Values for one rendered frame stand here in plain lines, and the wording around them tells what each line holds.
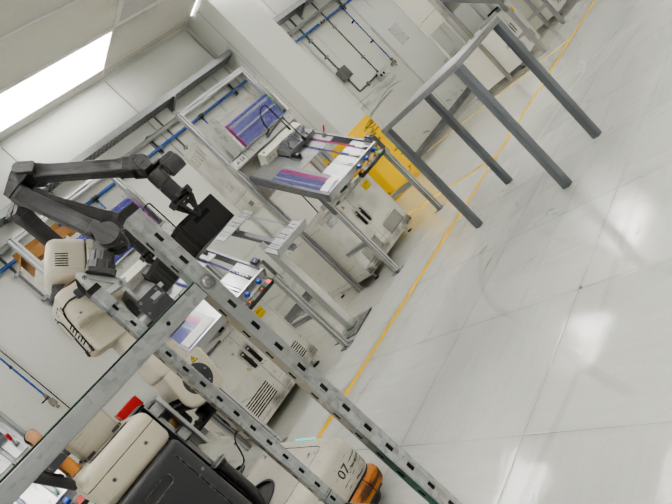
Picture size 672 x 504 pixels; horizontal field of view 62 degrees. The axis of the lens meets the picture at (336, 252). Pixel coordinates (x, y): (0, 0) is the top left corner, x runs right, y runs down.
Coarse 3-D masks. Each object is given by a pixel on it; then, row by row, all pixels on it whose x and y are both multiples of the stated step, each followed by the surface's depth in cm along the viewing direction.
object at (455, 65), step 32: (480, 32) 274; (512, 32) 275; (448, 64) 283; (416, 96) 291; (480, 96) 257; (384, 128) 310; (512, 128) 259; (416, 160) 314; (544, 160) 261; (448, 192) 318; (480, 224) 322
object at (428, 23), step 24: (408, 0) 639; (432, 0) 631; (456, 0) 610; (480, 0) 596; (504, 0) 588; (432, 24) 643; (528, 24) 652; (480, 48) 627; (504, 48) 617; (528, 48) 634; (480, 72) 651; (504, 72) 631
